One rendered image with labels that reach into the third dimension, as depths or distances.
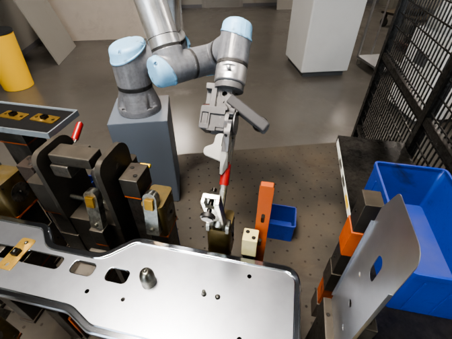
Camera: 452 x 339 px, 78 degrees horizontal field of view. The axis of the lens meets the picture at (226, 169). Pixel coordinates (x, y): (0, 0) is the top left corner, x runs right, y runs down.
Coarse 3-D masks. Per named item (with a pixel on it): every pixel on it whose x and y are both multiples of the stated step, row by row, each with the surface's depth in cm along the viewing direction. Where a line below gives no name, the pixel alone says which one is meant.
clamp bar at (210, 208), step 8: (216, 192) 54; (200, 200) 52; (208, 200) 53; (216, 200) 52; (208, 208) 52; (216, 208) 53; (200, 216) 51; (208, 216) 51; (216, 216) 60; (224, 216) 60; (224, 224) 62
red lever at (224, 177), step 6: (228, 162) 65; (228, 168) 64; (222, 174) 65; (228, 174) 64; (222, 180) 64; (228, 180) 65; (222, 186) 65; (222, 192) 65; (222, 198) 65; (216, 222) 65
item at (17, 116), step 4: (4, 112) 86; (8, 112) 86; (12, 112) 85; (16, 112) 85; (20, 112) 86; (0, 116) 84; (4, 116) 84; (8, 116) 84; (12, 116) 84; (16, 116) 84; (20, 116) 84; (24, 116) 84
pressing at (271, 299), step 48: (0, 240) 70; (48, 240) 69; (144, 240) 69; (0, 288) 60; (48, 288) 60; (96, 288) 60; (192, 288) 60; (240, 288) 60; (288, 288) 60; (96, 336) 54; (144, 336) 53; (192, 336) 53; (240, 336) 53; (288, 336) 53
